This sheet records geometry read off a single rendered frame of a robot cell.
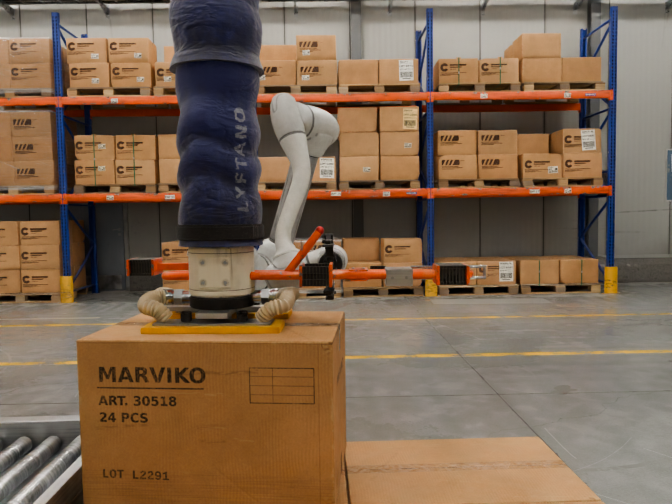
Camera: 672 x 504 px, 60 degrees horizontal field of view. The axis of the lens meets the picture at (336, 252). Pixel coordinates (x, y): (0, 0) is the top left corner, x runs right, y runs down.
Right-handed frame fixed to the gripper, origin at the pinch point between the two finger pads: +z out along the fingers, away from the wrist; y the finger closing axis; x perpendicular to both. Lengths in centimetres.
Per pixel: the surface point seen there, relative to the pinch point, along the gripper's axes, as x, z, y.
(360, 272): -9.1, 17.1, -0.6
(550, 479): -57, 20, 53
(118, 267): 395, -803, 68
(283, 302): 10.0, 25.1, 5.7
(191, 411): 30, 36, 29
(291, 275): 8.7, 17.5, -0.1
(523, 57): -261, -712, -241
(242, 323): 19.9, 27.1, 10.4
